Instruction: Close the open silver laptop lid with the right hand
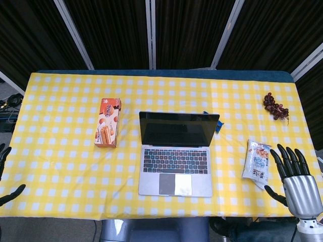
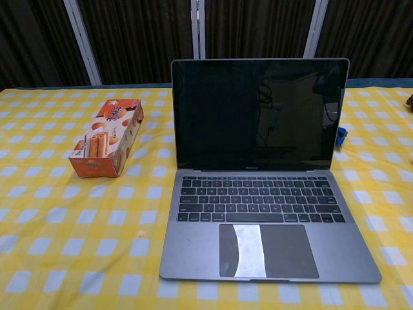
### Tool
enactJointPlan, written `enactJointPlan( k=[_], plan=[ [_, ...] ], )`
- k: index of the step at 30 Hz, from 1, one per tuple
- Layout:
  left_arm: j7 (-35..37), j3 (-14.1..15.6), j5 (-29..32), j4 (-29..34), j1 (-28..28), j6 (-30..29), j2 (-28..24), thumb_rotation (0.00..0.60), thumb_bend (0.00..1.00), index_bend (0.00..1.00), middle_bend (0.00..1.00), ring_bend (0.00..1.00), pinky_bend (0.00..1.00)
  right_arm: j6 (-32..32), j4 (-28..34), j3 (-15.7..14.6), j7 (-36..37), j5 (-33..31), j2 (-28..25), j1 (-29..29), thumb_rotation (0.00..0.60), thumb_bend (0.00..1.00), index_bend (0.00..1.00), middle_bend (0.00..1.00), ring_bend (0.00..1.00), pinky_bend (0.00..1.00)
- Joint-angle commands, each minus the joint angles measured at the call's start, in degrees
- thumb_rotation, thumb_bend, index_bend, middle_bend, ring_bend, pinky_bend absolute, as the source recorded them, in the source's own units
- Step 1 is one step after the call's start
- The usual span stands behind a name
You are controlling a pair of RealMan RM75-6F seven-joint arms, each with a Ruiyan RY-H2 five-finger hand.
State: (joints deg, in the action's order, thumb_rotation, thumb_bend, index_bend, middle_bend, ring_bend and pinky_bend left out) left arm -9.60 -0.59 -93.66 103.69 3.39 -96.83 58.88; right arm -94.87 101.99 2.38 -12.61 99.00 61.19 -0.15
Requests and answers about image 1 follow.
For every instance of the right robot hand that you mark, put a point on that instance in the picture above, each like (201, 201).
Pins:
(300, 191)

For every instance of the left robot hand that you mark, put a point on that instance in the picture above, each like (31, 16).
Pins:
(3, 157)

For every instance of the grey laptop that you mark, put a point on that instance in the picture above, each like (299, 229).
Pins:
(176, 156)

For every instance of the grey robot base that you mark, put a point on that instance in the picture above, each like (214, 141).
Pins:
(154, 229)

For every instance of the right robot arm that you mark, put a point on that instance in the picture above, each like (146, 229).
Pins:
(309, 229)

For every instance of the white snack bag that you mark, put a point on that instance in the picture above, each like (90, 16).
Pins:
(256, 161)

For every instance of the yellow white checkered tablecloth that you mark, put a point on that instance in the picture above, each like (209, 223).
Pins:
(75, 164)

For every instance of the dark red grape bunch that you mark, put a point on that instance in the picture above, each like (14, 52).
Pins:
(273, 106)

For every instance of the blue snack packet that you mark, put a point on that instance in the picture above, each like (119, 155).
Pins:
(219, 126)

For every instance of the orange biscuit box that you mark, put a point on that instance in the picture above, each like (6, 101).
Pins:
(107, 126)

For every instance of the white partition post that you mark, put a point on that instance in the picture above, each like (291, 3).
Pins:
(11, 83)
(74, 35)
(150, 35)
(225, 35)
(308, 61)

